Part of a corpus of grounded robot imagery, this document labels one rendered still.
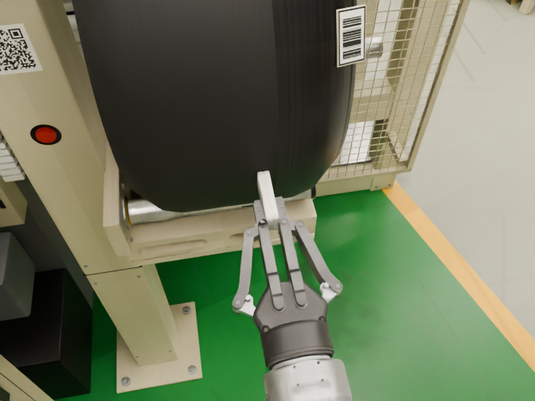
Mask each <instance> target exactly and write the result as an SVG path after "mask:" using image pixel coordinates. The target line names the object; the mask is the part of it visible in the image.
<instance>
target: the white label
mask: <svg viewBox="0 0 535 401"><path fill-rule="evenodd" d="M365 18H366V5H361V6H353V7H349V8H345V9H340V10H336V36H337V67H341V66H345V65H348V64H354V63H357V62H361V61H364V60H365Z"/></svg>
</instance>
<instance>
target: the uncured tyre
mask: <svg viewBox="0 0 535 401"><path fill-rule="evenodd" d="M72 5H73V9H74V13H75V17H76V24H77V28H78V32H79V35H80V42H81V46H82V49H83V53H84V59H85V63H86V66H87V70H88V74H89V78H90V81H91V85H92V90H93V93H94V96H95V99H96V104H97V107H98V110H99V113H100V118H101V121H102V124H103V128H104V130H105V133H106V135H107V140H108V142H109V145H110V147H111V151H112V153H113V155H114V158H115V161H116V163H117V166H118V167H119V170H120V172H121V174H122V176H123V178H124V180H125V182H126V183H127V185H128V186H129V187H130V188H131V189H132V190H133V191H134V192H136V193H137V194H138V195H140V196H141V197H143V198H145V199H146V200H148V201H149V202H150V203H152V204H154V205H155V206H157V207H158V208H160V209H161V210H163V211H171V212H183V213H185V212H188V211H190V212H196V211H201V210H207V209H213V208H216V207H218V208H223V207H221V206H224V207H228V206H227V205H229V206H234V205H240V204H251V203H254V201H257V200H260V195H259V190H258V186H257V173H258V172H264V171H269V173H270V178H271V184H272V188H273V193H274V196H275V197H282V198H283V199H284V198H290V197H294V196H296V195H298V194H300V193H303V192H305V191H307V190H309V189H312V188H313V187H314V186H315V185H316V184H317V183H318V181H319V180H320V178H321V177H322V176H323V174H324V173H325V172H326V171H327V170H328V169H329V168H330V166H331V165H332V164H333V162H334V161H335V160H336V158H337V157H338V155H339V154H340V151H341V149H342V146H343V143H344V141H345V138H346V133H347V130H348V126H349V122H350V115H351V109H352V104H353V91H354V83H355V73H356V63H354V64H348V65H345V66H341V67H337V36H336V10H340V9H345V8H349V7H353V6H357V0H72ZM205 208H207V209H205ZM199 209H201V210H199ZM194 210H196V211H194Z"/></svg>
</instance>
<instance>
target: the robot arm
mask: <svg viewBox="0 0 535 401"><path fill-rule="evenodd" d="M257 186H258V190H259V195H260V200H254V204H253V211H254V215H255V220H256V225H255V226H254V227H253V228H247V229H245V230H244V239H243V248H242V258H241V267H240V284H239V289H238V291H237V292H236V295H235V297H234V299H233V300H232V309H233V312H234V313H235V314H241V313H242V314H245V315H247V316H249V317H252V318H253V321H254V324H255V325H256V327H257V328H258V330H259V331H260V337H261V341H262V346H263V351H264V359H265V364H266V367H267V368H268V369H269V370H271V371H269V372H267V373H266V374H264V381H263V382H264V386H265V391H266V396H267V397H266V400H265V401H353V398H352V395H351V391H350V386H349V382H348V379H347V375H346V369H345V365H344V364H343V362H342V361H341V360H339V359H333V358H331V357H332V356H333V354H334V348H333V344H332V340H331V337H330V331H329V327H328V324H327V320H326V314H327V310H328V304H329V303H330V302H331V301H332V300H333V299H334V298H337V297H338V296H339V295H340V293H341V291H342V288H343V285H342V283H341V282H340V281H339V280H338V279H336V278H335V277H334V276H333V275H332V274H331V273H330V271H329V269H328V267H327V265H326V263H325V261H324V259H323V257H322V255H321V254H320V252H319V250H318V248H317V246H316V244H315V242H314V240H313V239H312V237H311V235H310V233H309V231H308V229H307V226H306V225H305V223H304V222H303V221H301V220H298V221H292V220H289V219H288V217H287V211H286V208H285V204H284V200H283V198H282V197H275V196H274V193H273V188H272V184H271V178H270V173H269V171H264V172H258V173H257ZM277 228H279V232H278V234H279V237H280V242H281V246H282V250H283V257H284V262H285V266H286V269H287V277H288V281H287V282H280V281H279V274H278V272H277V268H276V264H275V257H274V253H273V249H272V245H271V237H270V233H269V231H271V230H272V229H273V230H276V229H277ZM292 235H293V236H295V238H296V240H297V242H298V244H299V246H300V248H301V250H302V252H303V254H304V255H305V257H306V259H307V262H308V263H309V265H310V268H311V270H312V271H313V273H314V276H315V277H316V279H317V281H318V283H319V285H320V288H319V290H320V292H321V294H322V296H321V295H319V294H318V293H317V292H316V291H315V290H314V289H313V288H311V287H310V286H309V285H308V284H307V283H306V282H304V281H303V278H302V274H301V270H300V269H299V263H298V259H297V255H296V251H295V245H294V240H293V237H292ZM257 240H259V243H260V250H261V255H262V260H263V264H264V271H265V275H266V280H267V288H266V289H265V291H264V293H263V295H262V297H261V299H260V301H259V303H258V305H257V307H255V306H254V305H253V297H252V296H251V295H249V294H250V286H251V276H252V256H253V245H254V242H255V241H257Z"/></svg>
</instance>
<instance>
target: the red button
mask: <svg viewBox="0 0 535 401"><path fill-rule="evenodd" d="M56 137H57V134H56V132H55V131H54V130H53V129H51V128H48V127H42V128H39V129H37V131H36V138H37V139H38V140H39V141H40V142H45V143H50V142H53V141H55V140H56Z"/></svg>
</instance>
